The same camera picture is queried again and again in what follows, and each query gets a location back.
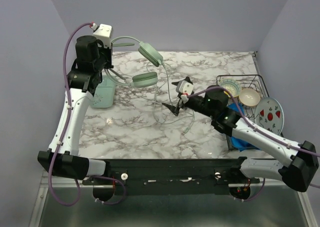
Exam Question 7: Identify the mint green wired headphones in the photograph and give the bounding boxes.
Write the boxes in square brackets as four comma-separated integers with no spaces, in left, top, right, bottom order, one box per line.
[102,35,198,136]

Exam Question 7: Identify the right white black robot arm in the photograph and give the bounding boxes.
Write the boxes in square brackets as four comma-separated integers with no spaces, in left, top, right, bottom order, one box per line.
[166,77,320,192]

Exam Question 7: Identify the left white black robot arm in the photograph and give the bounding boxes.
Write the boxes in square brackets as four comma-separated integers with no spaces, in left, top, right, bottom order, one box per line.
[37,35,112,185]

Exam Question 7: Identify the mint green rectangular tray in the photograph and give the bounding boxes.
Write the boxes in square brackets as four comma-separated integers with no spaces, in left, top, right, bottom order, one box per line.
[91,75,116,109]

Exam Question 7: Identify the patterned yellow centre bowl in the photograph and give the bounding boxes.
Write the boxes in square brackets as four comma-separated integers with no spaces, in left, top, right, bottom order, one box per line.
[218,78,242,97]

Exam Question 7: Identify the cream plain bowl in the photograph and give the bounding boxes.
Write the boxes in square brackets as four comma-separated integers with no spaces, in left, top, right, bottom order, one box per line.
[238,88,261,107]

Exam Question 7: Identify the blue cloth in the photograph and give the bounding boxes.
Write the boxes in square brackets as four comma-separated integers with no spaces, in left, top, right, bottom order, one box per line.
[226,103,260,152]

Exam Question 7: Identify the blue plate with red fruit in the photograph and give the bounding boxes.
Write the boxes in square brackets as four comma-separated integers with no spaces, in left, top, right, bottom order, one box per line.
[254,97,285,135]

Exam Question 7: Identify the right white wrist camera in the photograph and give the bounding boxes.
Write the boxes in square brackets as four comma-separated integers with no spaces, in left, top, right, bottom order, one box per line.
[175,81,194,95]

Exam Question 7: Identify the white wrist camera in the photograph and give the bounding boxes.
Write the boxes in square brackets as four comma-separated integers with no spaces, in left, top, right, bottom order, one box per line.
[175,81,194,95]
[90,22,113,48]

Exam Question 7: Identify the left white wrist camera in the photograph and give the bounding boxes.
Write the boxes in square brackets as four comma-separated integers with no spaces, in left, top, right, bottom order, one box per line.
[90,22,113,48]

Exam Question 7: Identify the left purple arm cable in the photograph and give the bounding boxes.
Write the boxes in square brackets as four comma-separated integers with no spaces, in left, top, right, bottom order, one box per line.
[47,21,126,207]

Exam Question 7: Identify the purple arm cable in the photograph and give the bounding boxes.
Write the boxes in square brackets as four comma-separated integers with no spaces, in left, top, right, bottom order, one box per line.
[47,21,126,207]
[182,85,320,203]

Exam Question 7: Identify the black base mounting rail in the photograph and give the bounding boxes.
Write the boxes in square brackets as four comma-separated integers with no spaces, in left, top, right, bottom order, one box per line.
[82,157,260,196]

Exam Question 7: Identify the black wire dish rack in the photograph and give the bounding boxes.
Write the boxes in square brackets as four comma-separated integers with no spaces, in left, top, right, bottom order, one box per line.
[215,73,286,152]

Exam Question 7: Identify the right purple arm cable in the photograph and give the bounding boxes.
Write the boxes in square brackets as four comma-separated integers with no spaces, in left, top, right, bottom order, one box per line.
[182,85,320,203]

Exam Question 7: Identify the aluminium extrusion frame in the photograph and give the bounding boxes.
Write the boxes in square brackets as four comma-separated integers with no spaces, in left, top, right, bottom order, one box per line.
[27,170,86,227]

